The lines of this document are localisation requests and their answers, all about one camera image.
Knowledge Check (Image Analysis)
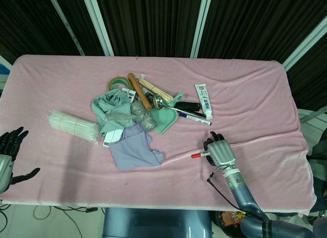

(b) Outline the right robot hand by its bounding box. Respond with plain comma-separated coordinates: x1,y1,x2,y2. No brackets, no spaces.
203,131,237,169

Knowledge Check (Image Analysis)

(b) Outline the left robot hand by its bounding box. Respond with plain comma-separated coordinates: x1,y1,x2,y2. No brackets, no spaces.
0,127,41,194

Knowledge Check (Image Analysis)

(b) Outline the red marker pen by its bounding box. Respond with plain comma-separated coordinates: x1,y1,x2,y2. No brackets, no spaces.
191,151,211,159

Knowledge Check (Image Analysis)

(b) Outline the blue marker pen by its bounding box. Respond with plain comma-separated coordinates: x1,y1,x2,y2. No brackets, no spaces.
178,112,212,126

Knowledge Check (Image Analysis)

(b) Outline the black pen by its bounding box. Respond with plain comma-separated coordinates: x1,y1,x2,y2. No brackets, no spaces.
180,110,206,118

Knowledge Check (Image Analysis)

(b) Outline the white toothpaste tube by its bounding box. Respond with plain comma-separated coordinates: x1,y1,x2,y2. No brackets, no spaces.
195,84,214,120

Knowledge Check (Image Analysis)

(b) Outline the black rectangular case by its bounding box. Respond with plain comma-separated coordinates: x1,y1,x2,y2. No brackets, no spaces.
174,102,201,112

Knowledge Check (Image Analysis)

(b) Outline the pink table cloth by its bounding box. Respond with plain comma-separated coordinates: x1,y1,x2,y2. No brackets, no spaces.
0,54,317,215

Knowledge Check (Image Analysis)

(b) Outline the mint green dustpan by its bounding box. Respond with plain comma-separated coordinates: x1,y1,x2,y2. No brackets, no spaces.
150,92,185,134

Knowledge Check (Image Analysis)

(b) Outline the metal ladle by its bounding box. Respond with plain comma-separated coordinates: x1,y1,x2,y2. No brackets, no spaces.
153,93,185,113

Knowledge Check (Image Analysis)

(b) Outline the bundle of white straws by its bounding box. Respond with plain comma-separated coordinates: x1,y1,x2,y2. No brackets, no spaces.
47,109,100,146

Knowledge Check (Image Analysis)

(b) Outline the lavender cloth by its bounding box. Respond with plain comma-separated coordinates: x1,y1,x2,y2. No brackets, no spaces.
108,123,167,170

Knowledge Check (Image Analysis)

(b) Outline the grey crumpled plastic bag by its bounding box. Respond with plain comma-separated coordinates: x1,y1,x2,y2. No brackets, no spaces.
130,100,157,132

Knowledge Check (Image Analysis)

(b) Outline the bundle of wooden sticks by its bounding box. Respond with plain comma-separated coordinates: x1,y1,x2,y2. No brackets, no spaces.
138,78,175,104

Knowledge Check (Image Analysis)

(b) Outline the wooden rolling pin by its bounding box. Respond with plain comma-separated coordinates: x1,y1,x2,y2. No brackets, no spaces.
127,73,152,111

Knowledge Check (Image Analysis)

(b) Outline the clear plastic bag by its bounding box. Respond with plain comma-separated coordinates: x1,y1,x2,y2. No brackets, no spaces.
105,110,136,123

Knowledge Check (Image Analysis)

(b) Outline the white card box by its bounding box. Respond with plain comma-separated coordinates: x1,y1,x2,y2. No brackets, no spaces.
102,129,125,148

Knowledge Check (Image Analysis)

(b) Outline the white black small box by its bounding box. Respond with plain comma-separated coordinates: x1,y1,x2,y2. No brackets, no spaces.
121,87,136,100

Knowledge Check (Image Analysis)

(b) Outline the mint green cloth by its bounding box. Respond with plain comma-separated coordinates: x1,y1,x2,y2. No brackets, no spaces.
91,87,134,138

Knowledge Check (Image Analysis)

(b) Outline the green tape roll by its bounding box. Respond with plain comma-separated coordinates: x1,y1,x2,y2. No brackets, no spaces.
110,76,131,90

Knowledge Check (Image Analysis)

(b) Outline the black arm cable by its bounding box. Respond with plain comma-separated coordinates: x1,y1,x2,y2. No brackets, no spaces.
206,165,253,215

